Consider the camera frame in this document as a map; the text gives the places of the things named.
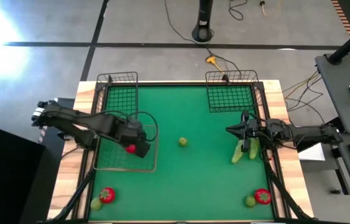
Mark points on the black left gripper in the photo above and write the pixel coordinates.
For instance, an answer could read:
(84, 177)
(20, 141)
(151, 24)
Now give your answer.
(132, 132)

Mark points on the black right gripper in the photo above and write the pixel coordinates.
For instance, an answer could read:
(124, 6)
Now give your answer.
(255, 129)

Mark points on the red toy tomato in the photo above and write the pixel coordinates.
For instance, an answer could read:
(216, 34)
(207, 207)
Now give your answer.
(130, 149)
(263, 196)
(107, 195)

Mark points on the green toy cucumber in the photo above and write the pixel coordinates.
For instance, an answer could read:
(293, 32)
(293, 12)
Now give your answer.
(254, 149)
(237, 154)

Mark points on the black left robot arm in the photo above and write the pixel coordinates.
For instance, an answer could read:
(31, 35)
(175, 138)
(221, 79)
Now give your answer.
(69, 118)

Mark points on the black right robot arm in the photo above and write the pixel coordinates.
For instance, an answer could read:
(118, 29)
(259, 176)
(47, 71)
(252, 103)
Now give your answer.
(305, 132)

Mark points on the green table mat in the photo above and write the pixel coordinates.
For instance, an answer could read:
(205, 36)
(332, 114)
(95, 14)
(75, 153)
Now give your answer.
(187, 180)

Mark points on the white paper sheet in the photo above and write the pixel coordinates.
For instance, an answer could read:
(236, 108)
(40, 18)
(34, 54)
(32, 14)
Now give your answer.
(313, 154)

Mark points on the yellow power plug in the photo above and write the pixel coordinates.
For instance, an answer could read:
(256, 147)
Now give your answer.
(212, 59)

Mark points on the grey side desk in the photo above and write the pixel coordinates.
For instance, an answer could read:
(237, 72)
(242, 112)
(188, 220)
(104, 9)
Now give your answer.
(336, 93)

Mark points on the black floor stand pole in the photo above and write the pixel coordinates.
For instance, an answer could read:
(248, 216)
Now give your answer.
(203, 18)

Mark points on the large black cabinet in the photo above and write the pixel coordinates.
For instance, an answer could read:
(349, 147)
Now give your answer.
(3, 177)

